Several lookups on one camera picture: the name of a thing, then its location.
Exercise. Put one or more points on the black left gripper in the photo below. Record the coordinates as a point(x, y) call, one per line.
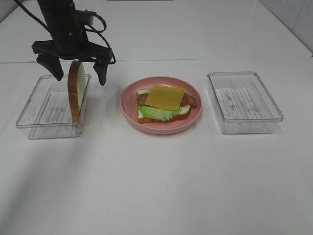
point(68, 30)

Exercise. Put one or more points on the bread slice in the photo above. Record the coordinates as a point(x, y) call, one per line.
point(76, 85)
point(184, 114)

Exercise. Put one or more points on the green lettuce leaf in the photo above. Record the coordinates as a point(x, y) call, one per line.
point(154, 113)

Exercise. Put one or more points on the yellow cheese slice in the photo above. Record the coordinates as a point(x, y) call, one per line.
point(165, 97)

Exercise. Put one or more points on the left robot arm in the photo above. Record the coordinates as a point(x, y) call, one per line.
point(60, 5)

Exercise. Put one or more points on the left clear plastic tray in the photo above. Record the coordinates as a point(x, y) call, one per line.
point(47, 113)

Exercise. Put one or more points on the pink round plate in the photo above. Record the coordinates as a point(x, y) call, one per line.
point(129, 106)

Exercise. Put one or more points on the right clear plastic tray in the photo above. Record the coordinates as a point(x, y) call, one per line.
point(242, 103)

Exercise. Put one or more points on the bacon strip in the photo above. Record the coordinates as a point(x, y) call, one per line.
point(141, 98)
point(188, 100)

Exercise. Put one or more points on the clear plastic tray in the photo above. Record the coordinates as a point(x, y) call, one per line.
point(47, 113)
point(242, 103)

